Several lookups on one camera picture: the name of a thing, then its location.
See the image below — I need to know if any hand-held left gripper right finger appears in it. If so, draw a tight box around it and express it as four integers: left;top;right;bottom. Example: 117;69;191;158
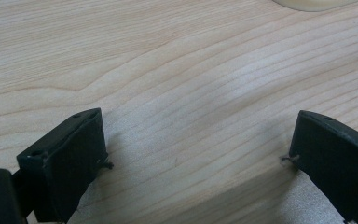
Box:
281;109;358;224

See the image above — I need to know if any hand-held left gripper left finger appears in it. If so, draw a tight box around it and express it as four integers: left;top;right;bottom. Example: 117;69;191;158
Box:
16;107;115;224

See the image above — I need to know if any cream round plate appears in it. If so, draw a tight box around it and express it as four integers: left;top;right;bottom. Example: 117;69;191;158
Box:
271;0;358;13

